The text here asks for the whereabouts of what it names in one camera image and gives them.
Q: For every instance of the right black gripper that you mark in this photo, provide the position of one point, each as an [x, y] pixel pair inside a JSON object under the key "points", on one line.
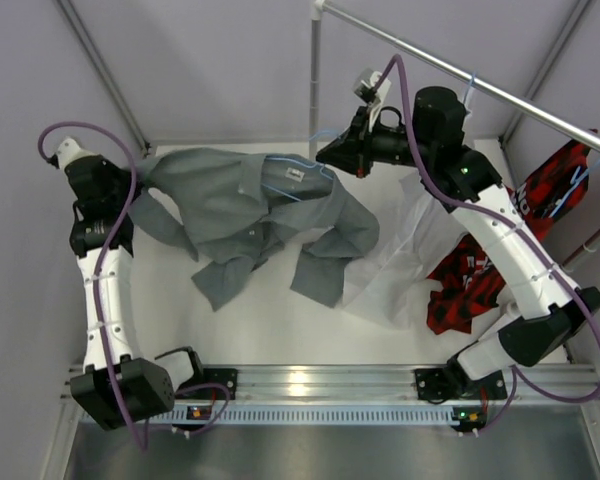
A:
{"points": [[351, 151]]}

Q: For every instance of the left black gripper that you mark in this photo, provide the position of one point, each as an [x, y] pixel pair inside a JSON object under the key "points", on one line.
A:
{"points": [[114, 170]]}

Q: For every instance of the light blue hanger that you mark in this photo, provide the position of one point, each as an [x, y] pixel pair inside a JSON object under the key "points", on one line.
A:
{"points": [[296, 169]]}

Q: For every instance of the grey button shirt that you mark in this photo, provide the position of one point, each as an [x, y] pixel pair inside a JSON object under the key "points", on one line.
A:
{"points": [[238, 210]]}

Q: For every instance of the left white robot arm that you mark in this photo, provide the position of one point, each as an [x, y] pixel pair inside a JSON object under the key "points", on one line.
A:
{"points": [[117, 383]]}

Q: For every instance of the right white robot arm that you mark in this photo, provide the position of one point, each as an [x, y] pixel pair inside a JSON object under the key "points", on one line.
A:
{"points": [[550, 307]]}

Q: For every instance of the white hanging shirt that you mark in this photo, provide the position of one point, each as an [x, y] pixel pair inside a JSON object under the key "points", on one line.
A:
{"points": [[389, 286]]}

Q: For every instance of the blue hanger under white shirt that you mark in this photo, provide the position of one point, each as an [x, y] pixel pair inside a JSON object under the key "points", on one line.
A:
{"points": [[468, 96]]}

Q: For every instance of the red black plaid shirt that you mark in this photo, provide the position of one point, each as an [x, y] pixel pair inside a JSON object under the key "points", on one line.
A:
{"points": [[470, 283]]}

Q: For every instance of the blue hanger under red shirt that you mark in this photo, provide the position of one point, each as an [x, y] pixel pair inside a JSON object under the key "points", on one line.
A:
{"points": [[577, 178]]}

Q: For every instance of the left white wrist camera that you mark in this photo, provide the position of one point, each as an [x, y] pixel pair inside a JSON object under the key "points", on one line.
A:
{"points": [[68, 151]]}

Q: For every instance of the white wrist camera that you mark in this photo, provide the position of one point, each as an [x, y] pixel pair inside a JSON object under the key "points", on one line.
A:
{"points": [[372, 95], [68, 151]]}

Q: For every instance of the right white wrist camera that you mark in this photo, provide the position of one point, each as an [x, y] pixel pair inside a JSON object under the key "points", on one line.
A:
{"points": [[372, 95]]}

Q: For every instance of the white rack upright post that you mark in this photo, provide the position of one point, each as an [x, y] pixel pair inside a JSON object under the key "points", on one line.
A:
{"points": [[314, 82]]}

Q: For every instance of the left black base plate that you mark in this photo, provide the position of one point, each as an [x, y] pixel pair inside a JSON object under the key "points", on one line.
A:
{"points": [[220, 382]]}

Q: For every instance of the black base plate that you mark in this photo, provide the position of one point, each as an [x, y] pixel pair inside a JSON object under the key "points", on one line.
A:
{"points": [[437, 385], [220, 382]]}

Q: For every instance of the slotted grey cable duct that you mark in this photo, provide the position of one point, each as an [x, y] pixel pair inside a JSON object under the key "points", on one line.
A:
{"points": [[323, 415]]}

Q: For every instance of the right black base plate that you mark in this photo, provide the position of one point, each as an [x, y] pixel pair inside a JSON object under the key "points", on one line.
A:
{"points": [[437, 385]]}

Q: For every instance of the silver clothes rack rail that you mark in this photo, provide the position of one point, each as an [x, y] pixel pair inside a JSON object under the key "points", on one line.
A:
{"points": [[522, 105]]}

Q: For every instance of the aluminium mounting rail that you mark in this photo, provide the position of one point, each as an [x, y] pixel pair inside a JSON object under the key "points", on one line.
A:
{"points": [[392, 384]]}

